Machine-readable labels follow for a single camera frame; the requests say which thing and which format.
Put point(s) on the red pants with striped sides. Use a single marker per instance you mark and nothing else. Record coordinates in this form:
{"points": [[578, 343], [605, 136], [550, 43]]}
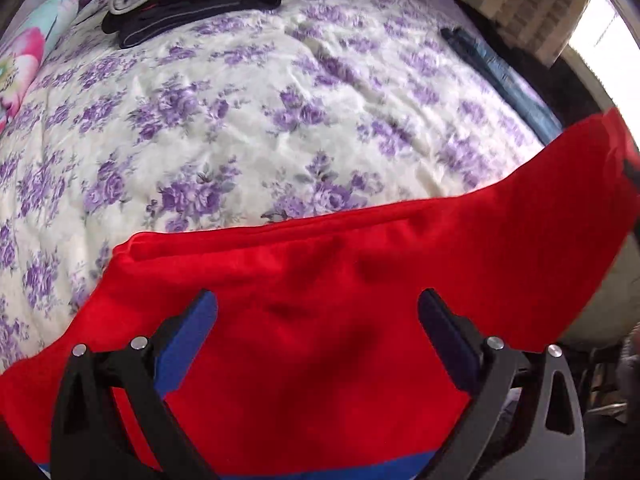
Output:
{"points": [[325, 280]]}

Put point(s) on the folded dark navy jeans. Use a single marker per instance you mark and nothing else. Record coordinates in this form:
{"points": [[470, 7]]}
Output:
{"points": [[165, 27]]}

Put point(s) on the folded floral blanket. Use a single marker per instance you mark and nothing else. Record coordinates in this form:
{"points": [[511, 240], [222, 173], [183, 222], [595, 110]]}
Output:
{"points": [[30, 45]]}

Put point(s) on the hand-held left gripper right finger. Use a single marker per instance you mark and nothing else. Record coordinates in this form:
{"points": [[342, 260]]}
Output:
{"points": [[447, 335]]}

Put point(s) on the purple floral bed quilt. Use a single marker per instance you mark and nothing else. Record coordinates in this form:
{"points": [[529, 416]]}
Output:
{"points": [[225, 110]]}

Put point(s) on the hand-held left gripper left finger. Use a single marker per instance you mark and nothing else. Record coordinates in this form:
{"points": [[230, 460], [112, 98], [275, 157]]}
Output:
{"points": [[192, 327]]}

